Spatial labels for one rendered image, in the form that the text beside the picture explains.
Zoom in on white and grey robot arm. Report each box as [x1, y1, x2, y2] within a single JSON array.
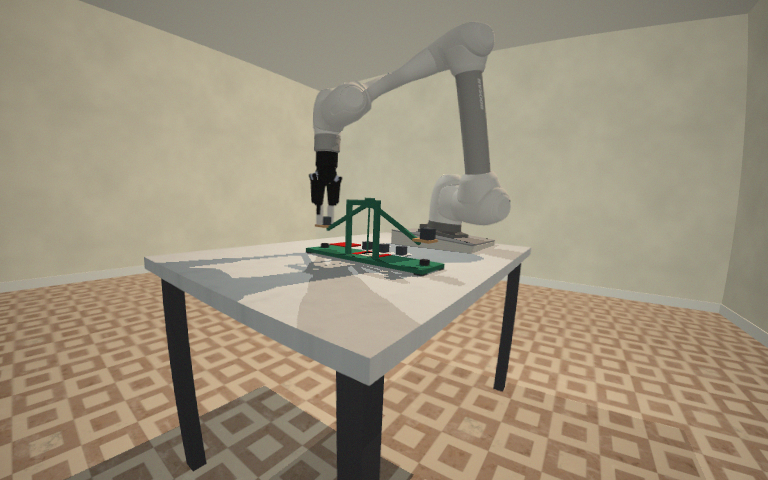
[[313, 22, 511, 238]]

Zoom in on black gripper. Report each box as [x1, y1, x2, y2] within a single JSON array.
[[309, 151, 342, 225]]

